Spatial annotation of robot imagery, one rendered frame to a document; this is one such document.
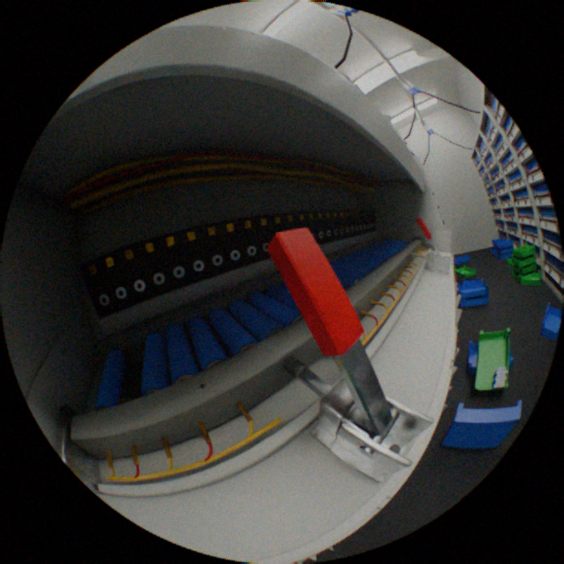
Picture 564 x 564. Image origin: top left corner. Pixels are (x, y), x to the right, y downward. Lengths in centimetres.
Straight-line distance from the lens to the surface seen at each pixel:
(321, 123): 18
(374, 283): 15
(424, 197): 48
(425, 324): 15
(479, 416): 74
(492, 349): 115
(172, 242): 17
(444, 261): 29
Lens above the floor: 80
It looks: 4 degrees down
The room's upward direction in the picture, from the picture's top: 20 degrees counter-clockwise
